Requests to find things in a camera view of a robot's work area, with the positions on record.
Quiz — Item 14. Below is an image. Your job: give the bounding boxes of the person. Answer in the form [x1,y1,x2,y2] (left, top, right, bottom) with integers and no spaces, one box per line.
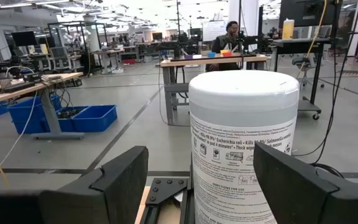
[206,21,246,72]

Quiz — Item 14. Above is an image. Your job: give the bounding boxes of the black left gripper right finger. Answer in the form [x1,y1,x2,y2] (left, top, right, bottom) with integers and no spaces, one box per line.
[252,142,358,224]

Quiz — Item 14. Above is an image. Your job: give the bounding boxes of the black power strip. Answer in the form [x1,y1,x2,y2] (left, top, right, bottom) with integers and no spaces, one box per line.
[0,81,37,93]

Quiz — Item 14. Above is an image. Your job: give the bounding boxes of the empty blue storage bin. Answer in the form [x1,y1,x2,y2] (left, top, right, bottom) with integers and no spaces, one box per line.
[71,105,118,133]

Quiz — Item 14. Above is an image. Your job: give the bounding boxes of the blue bin with black parts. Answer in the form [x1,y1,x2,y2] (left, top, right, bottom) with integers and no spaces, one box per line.
[40,105,90,133]

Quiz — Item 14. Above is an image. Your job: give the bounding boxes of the tall blue storage bin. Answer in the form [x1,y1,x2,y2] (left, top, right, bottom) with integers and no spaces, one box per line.
[7,95,62,135]

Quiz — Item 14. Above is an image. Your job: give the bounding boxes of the white wipes canister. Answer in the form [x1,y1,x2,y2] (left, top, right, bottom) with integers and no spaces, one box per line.
[188,70,300,224]

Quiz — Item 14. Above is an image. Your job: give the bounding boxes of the cluttered wooden desk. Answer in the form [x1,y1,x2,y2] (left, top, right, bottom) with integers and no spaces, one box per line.
[0,72,85,140]

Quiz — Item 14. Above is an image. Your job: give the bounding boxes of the wooden workbench grey legs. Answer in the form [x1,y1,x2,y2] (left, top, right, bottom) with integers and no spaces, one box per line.
[159,53,268,126]

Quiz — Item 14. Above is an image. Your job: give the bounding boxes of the whiteboard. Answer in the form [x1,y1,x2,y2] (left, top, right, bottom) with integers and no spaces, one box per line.
[201,20,228,42]

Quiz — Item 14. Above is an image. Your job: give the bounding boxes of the black rolling cart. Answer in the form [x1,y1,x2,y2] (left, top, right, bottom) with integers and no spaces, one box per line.
[272,37,332,121]

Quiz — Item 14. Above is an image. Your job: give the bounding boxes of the white cable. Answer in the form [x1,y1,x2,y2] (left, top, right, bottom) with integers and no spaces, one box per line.
[0,90,39,184]

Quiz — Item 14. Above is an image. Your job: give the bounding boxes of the black cage frame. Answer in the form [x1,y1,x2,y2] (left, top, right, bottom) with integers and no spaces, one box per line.
[47,21,109,74]

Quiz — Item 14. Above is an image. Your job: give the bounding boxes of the grey office chair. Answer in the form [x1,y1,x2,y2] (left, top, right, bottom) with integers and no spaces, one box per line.
[291,56,326,91]

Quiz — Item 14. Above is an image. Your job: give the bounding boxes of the small black monitor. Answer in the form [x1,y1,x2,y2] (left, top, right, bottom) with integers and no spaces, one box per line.
[11,30,38,48]

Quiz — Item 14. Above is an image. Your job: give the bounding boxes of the black cable with coil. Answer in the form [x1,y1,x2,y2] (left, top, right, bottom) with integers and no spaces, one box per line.
[291,0,358,179]

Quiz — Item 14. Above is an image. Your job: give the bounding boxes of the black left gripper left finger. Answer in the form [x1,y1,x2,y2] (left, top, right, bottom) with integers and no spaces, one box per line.
[0,145,149,224]

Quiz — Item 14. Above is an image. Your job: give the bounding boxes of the large black monitor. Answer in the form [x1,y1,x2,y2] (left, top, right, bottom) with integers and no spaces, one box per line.
[278,0,343,28]

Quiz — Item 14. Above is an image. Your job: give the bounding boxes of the yellow plastic bottle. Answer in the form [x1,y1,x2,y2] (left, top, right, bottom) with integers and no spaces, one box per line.
[282,18,295,40]

